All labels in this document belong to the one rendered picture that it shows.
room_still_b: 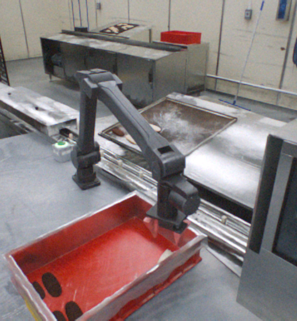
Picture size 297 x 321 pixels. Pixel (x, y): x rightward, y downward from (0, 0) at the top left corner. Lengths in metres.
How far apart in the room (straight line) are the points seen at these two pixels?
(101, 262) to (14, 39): 7.98
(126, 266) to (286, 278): 0.45
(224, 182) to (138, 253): 0.45
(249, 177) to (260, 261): 0.54
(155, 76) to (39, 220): 3.15
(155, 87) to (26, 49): 5.24
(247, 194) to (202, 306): 0.47
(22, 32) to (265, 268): 8.38
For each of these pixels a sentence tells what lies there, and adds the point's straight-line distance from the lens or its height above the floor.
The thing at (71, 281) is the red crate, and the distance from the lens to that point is 1.00.
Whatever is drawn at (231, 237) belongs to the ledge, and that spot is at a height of 0.86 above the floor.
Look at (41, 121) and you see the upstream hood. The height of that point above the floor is 0.92.
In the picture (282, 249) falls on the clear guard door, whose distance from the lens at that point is 0.78.
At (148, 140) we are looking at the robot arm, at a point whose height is 1.21.
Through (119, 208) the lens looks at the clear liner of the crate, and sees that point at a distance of 1.11.
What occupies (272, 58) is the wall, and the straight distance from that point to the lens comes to 5.07.
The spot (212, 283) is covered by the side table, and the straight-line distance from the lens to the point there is 0.99.
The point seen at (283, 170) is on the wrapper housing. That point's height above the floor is 1.24.
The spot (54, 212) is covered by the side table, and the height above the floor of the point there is 0.82.
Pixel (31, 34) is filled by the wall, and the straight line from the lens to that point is 8.92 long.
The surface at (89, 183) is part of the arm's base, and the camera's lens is 1.38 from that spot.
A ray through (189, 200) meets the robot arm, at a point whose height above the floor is 1.10.
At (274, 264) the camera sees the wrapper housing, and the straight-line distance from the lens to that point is 0.81.
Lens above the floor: 1.55
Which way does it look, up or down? 28 degrees down
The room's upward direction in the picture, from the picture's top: straight up
